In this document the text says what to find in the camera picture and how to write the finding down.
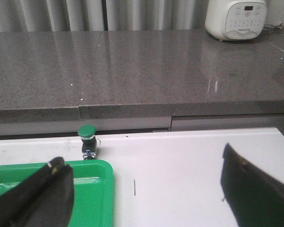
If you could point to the white rice cooker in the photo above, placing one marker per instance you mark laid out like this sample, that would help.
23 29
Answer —
231 20

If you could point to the green plastic tray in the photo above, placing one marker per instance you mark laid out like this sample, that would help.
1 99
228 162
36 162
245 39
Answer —
93 189

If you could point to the grey stone counter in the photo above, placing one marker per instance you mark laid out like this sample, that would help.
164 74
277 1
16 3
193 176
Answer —
53 82

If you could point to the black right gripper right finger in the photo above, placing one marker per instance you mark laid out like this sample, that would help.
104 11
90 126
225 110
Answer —
256 198

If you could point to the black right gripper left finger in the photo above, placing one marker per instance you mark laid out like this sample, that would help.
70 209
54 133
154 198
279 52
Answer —
44 199

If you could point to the green mushroom push button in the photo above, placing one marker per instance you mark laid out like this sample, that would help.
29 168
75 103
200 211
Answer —
89 142

